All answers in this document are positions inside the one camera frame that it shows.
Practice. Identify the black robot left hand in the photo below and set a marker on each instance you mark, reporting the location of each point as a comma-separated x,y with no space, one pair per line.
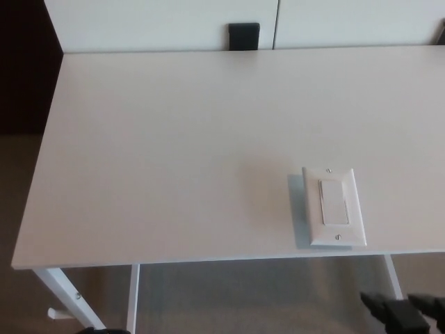
104,330

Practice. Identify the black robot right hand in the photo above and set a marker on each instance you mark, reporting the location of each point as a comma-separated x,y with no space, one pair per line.
403,313

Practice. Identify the white rocker light switch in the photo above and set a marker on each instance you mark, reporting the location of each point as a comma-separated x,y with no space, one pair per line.
335,208

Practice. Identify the white peg on table leg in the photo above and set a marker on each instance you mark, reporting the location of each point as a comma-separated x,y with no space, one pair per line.
60,313

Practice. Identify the white cabinet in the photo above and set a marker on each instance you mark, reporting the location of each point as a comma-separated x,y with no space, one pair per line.
139,24

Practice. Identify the white metal table leg frame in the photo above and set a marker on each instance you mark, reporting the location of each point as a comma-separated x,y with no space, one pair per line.
62,288
394,278

